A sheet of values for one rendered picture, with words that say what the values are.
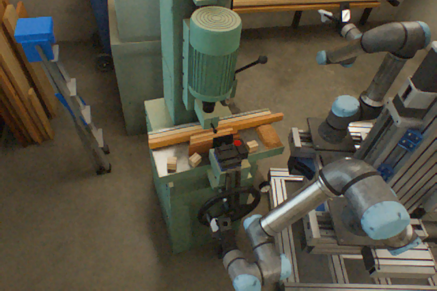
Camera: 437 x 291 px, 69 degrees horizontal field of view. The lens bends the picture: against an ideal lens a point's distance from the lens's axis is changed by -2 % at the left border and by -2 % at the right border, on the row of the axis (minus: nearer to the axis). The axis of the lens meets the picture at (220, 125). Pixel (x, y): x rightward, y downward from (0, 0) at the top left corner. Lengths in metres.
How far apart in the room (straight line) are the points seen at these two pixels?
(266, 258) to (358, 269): 1.12
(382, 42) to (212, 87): 0.70
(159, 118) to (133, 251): 0.91
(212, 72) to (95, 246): 1.49
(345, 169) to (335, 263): 1.20
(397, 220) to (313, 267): 1.19
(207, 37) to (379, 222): 0.72
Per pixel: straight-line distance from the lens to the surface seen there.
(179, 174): 1.41
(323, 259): 2.11
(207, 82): 1.19
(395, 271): 1.64
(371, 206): 0.93
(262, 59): 1.14
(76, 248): 2.31
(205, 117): 1.37
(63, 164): 2.67
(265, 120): 1.60
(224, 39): 1.08
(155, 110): 1.78
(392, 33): 1.46
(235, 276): 1.09
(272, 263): 1.12
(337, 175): 0.98
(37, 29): 1.83
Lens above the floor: 2.06
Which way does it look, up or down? 47 degrees down
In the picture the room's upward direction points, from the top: 8 degrees clockwise
